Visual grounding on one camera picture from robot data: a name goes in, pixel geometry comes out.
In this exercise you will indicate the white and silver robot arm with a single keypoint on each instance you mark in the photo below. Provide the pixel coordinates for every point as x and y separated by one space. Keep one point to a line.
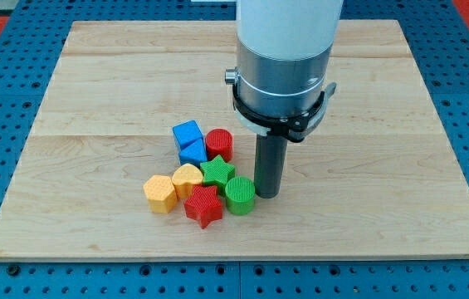
283 48

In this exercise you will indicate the green star block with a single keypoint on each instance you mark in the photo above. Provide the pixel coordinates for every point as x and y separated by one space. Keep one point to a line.
217 172

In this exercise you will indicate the blue cube block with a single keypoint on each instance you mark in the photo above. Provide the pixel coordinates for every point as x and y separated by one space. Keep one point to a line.
186 133

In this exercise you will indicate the red star block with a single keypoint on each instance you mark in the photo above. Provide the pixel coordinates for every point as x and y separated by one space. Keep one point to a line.
203 205

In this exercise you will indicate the red cylinder block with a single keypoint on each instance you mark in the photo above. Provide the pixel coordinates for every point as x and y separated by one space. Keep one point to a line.
219 142

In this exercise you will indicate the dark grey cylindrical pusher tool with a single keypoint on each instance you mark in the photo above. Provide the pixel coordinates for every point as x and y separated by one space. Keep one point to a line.
269 164

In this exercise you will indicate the blue triangle block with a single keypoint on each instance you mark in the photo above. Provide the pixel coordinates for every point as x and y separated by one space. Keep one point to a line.
194 154

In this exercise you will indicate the green cylinder block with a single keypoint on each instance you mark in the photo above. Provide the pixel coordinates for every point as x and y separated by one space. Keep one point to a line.
240 192

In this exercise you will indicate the yellow heart block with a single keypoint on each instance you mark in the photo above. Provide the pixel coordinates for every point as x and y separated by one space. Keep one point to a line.
185 178

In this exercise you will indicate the yellow hexagon block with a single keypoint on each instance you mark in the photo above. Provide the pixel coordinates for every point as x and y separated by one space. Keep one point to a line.
160 193

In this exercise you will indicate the light wooden board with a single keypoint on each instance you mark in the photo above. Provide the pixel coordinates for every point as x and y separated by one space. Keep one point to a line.
377 179

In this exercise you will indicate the black clamp ring bracket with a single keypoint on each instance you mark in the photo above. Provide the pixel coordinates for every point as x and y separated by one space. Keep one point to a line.
294 128

